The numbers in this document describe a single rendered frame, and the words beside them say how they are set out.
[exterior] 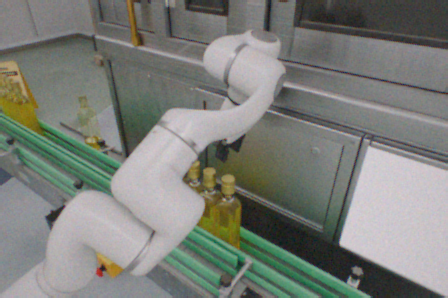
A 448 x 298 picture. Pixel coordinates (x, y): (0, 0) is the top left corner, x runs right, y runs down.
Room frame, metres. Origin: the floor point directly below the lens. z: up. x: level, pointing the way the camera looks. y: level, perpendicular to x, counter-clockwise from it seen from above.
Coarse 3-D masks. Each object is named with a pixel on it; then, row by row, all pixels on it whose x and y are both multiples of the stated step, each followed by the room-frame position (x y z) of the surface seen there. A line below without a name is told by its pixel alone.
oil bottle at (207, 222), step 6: (204, 192) 0.68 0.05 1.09; (216, 192) 0.68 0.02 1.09; (204, 198) 0.66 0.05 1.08; (210, 198) 0.66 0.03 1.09; (216, 198) 0.66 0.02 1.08; (210, 204) 0.65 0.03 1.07; (204, 210) 0.66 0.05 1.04; (210, 210) 0.65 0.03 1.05; (204, 216) 0.66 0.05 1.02; (210, 216) 0.65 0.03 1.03; (204, 222) 0.66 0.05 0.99; (210, 222) 0.65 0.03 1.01; (204, 228) 0.66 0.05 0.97; (210, 228) 0.65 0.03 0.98
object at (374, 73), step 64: (192, 0) 0.93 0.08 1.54; (256, 0) 0.79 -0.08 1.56; (320, 0) 0.72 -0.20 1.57; (384, 0) 0.65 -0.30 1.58; (128, 64) 1.08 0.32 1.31; (192, 64) 0.88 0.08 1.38; (320, 64) 0.71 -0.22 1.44; (384, 64) 0.63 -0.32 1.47; (128, 128) 1.14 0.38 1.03; (384, 128) 0.58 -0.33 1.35; (320, 256) 0.64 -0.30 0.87
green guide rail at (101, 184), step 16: (0, 128) 1.39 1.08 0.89; (16, 128) 1.26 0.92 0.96; (32, 144) 1.20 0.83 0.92; (64, 160) 1.04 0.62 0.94; (80, 176) 0.99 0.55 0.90; (96, 176) 0.92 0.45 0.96; (192, 240) 0.65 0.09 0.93; (208, 240) 0.62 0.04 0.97; (208, 256) 0.61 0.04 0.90; (224, 256) 0.58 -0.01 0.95
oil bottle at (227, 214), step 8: (216, 208) 0.64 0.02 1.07; (224, 208) 0.63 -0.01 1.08; (232, 208) 0.63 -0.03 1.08; (240, 208) 0.65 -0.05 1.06; (216, 216) 0.64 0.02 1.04; (224, 216) 0.62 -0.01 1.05; (232, 216) 0.62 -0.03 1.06; (240, 216) 0.65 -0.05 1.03; (216, 224) 0.64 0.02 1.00; (224, 224) 0.62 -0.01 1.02; (232, 224) 0.62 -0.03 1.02; (240, 224) 0.65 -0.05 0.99; (216, 232) 0.64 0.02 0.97; (224, 232) 0.62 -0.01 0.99; (232, 232) 0.62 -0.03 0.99; (224, 240) 0.62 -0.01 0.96; (232, 240) 0.62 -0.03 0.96
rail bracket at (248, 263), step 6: (246, 258) 0.56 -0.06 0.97; (246, 264) 0.54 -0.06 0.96; (252, 264) 0.54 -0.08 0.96; (240, 270) 0.52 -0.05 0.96; (222, 276) 0.47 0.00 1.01; (228, 276) 0.47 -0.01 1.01; (240, 276) 0.51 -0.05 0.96; (222, 282) 0.46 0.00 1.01; (228, 282) 0.46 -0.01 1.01; (234, 282) 0.49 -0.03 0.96; (222, 288) 0.47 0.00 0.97; (228, 288) 0.46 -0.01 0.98; (222, 294) 0.46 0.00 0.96; (228, 294) 0.45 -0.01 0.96
